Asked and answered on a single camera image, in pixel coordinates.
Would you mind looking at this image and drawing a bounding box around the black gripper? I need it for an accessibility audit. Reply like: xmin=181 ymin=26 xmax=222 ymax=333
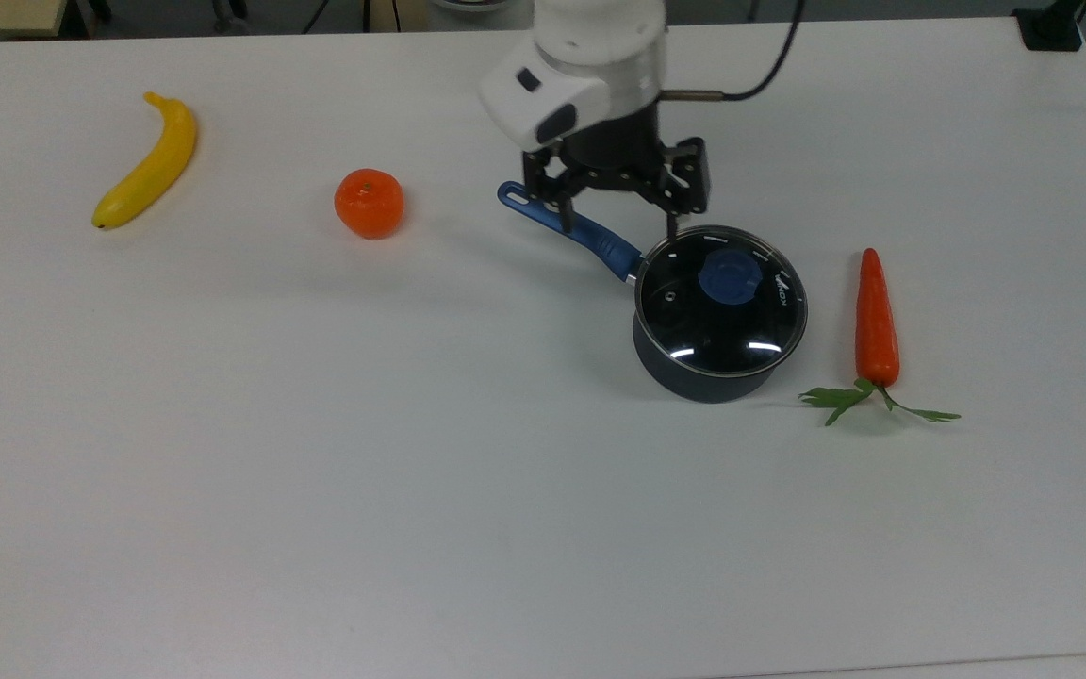
xmin=521 ymin=102 xmax=710 ymax=239

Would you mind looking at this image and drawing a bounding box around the glass lid with blue knob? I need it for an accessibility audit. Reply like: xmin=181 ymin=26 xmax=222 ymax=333
xmin=635 ymin=224 xmax=809 ymax=379

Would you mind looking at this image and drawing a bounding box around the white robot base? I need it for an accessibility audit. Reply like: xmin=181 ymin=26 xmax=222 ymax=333
xmin=428 ymin=0 xmax=536 ymax=14

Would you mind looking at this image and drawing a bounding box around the orange tangerine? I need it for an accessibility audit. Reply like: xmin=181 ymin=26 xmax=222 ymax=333
xmin=334 ymin=169 xmax=405 ymax=240

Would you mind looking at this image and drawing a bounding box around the orange carrot with green leaves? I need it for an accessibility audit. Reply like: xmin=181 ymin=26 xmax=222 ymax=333
xmin=798 ymin=248 xmax=963 ymax=427

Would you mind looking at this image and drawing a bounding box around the black table clamp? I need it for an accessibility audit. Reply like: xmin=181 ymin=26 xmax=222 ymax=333
xmin=1012 ymin=0 xmax=1086 ymax=53

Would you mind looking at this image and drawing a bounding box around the yellow banana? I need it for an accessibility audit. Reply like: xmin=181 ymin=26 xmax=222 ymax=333
xmin=91 ymin=91 xmax=198 ymax=230

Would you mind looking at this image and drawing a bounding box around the dark saucepan with blue handle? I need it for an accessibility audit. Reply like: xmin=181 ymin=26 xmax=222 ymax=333
xmin=497 ymin=181 xmax=810 ymax=405

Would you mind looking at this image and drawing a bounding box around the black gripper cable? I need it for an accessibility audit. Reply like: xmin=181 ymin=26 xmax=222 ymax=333
xmin=660 ymin=0 xmax=809 ymax=103

